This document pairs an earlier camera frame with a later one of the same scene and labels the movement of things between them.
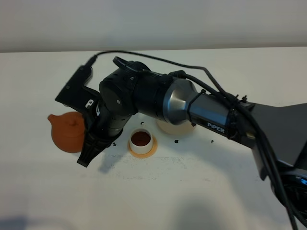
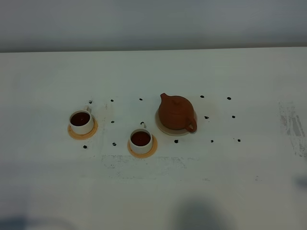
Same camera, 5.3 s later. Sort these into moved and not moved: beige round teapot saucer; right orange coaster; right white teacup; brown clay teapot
Moved: brown clay teapot
Not moved: right orange coaster; beige round teapot saucer; right white teacup
